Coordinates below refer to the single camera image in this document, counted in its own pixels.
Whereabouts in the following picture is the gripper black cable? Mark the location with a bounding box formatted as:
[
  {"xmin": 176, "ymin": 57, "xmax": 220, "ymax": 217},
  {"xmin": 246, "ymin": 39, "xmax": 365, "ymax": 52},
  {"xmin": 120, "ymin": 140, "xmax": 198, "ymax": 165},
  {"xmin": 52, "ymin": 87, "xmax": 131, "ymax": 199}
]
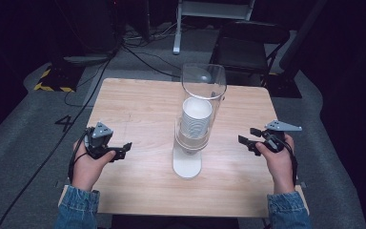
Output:
[
  {"xmin": 67, "ymin": 128, "xmax": 92, "ymax": 185},
  {"xmin": 283, "ymin": 139, "xmax": 299, "ymax": 187}
]

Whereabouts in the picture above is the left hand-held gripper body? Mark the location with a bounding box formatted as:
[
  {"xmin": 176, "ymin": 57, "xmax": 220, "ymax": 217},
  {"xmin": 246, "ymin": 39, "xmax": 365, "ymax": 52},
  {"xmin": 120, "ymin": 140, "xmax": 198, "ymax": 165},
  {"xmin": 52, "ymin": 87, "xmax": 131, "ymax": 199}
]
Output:
[{"xmin": 85, "ymin": 121, "xmax": 115, "ymax": 160}]

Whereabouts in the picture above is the white metal stand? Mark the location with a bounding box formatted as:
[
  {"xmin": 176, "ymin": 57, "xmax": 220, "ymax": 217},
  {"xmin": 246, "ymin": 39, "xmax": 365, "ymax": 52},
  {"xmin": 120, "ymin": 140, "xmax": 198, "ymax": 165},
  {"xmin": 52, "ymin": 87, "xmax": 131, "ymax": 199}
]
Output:
[{"xmin": 172, "ymin": 0, "xmax": 257, "ymax": 55}]

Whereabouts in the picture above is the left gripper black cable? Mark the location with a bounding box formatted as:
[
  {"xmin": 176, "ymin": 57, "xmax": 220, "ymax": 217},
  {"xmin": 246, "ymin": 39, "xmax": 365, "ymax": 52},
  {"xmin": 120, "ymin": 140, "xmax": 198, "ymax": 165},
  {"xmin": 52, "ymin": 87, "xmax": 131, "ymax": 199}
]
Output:
[{"xmin": 67, "ymin": 128, "xmax": 92, "ymax": 185}]

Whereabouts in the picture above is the stack of white paper cups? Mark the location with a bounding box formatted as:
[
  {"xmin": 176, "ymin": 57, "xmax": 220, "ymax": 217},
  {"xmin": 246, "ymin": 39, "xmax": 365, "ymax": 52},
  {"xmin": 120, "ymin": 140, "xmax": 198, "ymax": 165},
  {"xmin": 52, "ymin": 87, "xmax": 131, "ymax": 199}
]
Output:
[{"xmin": 179, "ymin": 96, "xmax": 214, "ymax": 140}]

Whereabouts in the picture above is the yellow black striped floor plate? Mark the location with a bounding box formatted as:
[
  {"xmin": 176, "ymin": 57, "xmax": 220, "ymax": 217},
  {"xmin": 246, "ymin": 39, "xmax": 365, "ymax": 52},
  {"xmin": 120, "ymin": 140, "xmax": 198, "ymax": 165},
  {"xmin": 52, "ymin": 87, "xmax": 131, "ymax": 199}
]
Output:
[{"xmin": 32, "ymin": 64, "xmax": 86, "ymax": 94}]

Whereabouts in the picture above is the person's right hand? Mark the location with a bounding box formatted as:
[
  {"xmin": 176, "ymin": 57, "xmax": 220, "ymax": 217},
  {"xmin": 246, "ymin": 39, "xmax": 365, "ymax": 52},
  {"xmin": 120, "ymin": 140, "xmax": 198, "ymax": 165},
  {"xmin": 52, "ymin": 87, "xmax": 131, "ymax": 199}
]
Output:
[{"xmin": 254, "ymin": 133, "xmax": 296, "ymax": 196}]

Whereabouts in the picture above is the clear tube cup dispenser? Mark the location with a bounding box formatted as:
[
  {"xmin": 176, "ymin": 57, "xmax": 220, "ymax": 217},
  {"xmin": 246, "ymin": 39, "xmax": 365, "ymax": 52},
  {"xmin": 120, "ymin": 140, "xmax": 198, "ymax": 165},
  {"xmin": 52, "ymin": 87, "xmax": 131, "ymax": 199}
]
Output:
[{"xmin": 172, "ymin": 62, "xmax": 229, "ymax": 180}]

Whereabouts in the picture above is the long black floor cable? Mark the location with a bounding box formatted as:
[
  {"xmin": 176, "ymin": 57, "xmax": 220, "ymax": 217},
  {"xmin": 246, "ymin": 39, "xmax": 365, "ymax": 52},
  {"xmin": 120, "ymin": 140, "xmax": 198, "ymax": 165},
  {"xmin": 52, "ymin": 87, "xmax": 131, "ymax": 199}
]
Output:
[{"xmin": 0, "ymin": 47, "xmax": 119, "ymax": 229}]

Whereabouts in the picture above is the tangle of floor cables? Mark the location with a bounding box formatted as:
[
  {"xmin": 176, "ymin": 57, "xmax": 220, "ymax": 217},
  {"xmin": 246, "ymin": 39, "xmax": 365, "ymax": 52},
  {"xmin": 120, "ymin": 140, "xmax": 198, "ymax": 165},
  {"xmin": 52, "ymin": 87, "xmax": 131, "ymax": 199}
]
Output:
[{"xmin": 123, "ymin": 20, "xmax": 179, "ymax": 43}]

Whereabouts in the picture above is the person's left hand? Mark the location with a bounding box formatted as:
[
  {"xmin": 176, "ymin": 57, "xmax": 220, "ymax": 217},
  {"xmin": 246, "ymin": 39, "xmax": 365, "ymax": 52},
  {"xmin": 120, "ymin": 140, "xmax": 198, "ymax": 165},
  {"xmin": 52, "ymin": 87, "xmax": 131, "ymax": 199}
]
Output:
[{"xmin": 71, "ymin": 139, "xmax": 117, "ymax": 192}]

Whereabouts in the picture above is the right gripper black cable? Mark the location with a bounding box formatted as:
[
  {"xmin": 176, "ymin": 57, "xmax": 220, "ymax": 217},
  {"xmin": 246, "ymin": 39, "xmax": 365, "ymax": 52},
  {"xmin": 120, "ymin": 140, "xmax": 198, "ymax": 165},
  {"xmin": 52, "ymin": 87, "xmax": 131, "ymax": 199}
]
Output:
[{"xmin": 283, "ymin": 139, "xmax": 299, "ymax": 187}]

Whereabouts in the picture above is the thin black floor cable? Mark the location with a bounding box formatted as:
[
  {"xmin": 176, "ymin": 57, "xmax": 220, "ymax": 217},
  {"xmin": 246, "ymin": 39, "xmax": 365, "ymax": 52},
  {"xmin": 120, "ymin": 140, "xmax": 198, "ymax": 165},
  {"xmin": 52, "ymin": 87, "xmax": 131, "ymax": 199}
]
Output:
[{"xmin": 121, "ymin": 44, "xmax": 182, "ymax": 79}]

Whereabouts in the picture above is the black folding chair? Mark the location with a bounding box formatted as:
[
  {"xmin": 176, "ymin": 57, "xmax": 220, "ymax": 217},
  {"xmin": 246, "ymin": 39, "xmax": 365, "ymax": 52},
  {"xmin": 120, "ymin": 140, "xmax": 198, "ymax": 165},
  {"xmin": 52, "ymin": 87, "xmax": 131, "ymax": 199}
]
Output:
[{"xmin": 209, "ymin": 20, "xmax": 291, "ymax": 88}]

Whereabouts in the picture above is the dark metal stand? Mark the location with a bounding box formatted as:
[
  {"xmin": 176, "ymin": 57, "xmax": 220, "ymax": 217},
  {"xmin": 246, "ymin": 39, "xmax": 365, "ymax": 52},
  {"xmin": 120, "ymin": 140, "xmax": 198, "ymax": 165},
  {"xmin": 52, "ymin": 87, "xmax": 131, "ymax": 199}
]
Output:
[{"xmin": 264, "ymin": 0, "xmax": 329, "ymax": 99}]

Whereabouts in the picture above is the dark equipment cabinet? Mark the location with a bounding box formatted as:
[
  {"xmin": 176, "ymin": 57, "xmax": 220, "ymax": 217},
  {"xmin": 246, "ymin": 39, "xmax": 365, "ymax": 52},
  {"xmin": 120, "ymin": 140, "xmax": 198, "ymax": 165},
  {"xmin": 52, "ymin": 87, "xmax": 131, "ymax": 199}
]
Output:
[{"xmin": 51, "ymin": 0, "xmax": 126, "ymax": 67}]

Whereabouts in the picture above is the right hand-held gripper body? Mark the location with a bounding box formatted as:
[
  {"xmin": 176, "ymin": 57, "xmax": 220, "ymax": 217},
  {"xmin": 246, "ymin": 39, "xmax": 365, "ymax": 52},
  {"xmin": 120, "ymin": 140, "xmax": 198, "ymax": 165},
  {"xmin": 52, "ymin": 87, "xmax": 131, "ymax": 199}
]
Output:
[{"xmin": 263, "ymin": 119, "xmax": 303, "ymax": 154}]

